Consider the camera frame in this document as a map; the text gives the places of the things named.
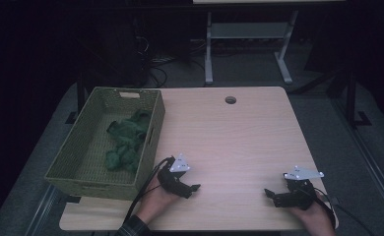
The person's left hand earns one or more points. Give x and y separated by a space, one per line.
152 205

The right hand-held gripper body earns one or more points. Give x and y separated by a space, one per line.
300 196

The person's right hand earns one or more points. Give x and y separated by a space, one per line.
318 219

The green plush garment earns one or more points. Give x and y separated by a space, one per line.
127 134

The black metal post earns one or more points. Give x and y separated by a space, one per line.
351 98

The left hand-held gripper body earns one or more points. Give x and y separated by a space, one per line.
170 182

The metal floor rail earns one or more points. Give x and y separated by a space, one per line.
370 157
44 209

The green woven basket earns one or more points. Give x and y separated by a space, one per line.
81 147

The white metal stand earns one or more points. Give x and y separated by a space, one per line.
249 30

